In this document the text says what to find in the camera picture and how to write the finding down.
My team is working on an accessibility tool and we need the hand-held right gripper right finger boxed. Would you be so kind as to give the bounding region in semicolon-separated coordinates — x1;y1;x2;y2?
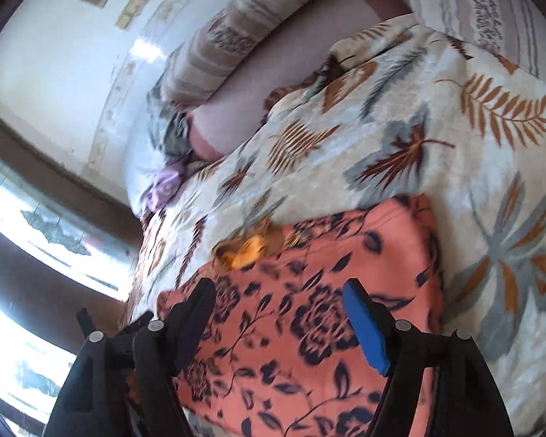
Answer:
343;279;515;437

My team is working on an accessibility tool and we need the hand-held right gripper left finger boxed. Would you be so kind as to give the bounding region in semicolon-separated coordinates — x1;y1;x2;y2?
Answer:
50;277;217;437

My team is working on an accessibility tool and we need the orange floral blouse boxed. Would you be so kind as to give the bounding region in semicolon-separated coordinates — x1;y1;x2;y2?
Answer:
157;196;447;437

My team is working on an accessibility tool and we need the purple cloth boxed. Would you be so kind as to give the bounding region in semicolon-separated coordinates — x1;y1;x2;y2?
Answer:
143;166;187;213

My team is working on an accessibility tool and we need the light grey pillow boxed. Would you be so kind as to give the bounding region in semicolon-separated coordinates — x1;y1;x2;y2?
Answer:
123;86;196;219

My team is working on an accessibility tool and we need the stained glass window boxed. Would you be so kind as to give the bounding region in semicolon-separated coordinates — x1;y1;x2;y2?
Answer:
0;155;139;433

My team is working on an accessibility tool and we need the crumpled grey cloth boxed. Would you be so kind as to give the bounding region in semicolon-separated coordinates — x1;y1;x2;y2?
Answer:
161;111;194;161

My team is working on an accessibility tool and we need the leaf print quilted blanket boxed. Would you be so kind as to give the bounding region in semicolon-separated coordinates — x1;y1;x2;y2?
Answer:
127;23;546;437

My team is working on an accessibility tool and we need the striped floral bolster pillow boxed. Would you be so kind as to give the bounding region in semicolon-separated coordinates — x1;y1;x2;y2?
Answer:
161;0;369;106

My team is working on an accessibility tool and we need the pink sofa cushion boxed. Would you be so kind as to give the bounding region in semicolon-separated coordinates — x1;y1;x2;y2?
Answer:
186;0;412;159

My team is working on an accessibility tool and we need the striped floral sheet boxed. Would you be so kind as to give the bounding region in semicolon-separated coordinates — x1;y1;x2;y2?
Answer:
405;0;546;79

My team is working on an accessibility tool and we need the brown wooden window frame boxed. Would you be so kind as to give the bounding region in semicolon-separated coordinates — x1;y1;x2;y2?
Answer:
0;105;147;437

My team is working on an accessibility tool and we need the small tan wall panel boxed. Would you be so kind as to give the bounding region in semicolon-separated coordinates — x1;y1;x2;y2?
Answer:
115;0;150;31

